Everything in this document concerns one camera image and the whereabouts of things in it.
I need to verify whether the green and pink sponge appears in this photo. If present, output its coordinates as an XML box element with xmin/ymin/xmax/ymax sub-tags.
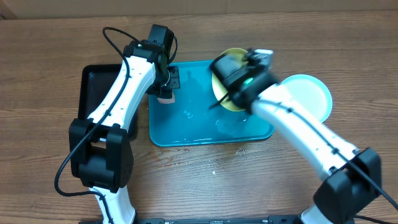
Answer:
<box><xmin>157</xmin><ymin>93</ymin><xmax>175</xmax><ymax>105</ymax></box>

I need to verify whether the yellow-green plate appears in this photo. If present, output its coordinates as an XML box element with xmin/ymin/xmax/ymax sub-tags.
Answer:
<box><xmin>211</xmin><ymin>48</ymin><xmax>247</xmax><ymax>112</ymax></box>

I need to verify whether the light blue plate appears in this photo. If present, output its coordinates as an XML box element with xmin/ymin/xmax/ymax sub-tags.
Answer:
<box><xmin>282</xmin><ymin>74</ymin><xmax>333</xmax><ymax>123</ymax></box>

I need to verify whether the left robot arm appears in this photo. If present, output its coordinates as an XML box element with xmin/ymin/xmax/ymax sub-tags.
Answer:
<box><xmin>64</xmin><ymin>40</ymin><xmax>175</xmax><ymax>223</ymax></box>

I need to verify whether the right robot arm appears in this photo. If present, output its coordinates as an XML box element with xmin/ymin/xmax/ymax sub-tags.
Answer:
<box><xmin>232</xmin><ymin>49</ymin><xmax>382</xmax><ymax>223</ymax></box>

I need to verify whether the teal plastic tray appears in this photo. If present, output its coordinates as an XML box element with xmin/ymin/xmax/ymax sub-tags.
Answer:
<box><xmin>149</xmin><ymin>60</ymin><xmax>274</xmax><ymax>147</ymax></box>

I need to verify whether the black plastic tray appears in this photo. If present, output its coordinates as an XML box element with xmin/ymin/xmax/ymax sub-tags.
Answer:
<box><xmin>77</xmin><ymin>64</ymin><xmax>121</xmax><ymax>120</ymax></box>

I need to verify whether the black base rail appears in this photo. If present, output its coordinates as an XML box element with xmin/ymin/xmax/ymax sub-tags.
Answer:
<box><xmin>79</xmin><ymin>214</ymin><xmax>299</xmax><ymax>224</ymax></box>

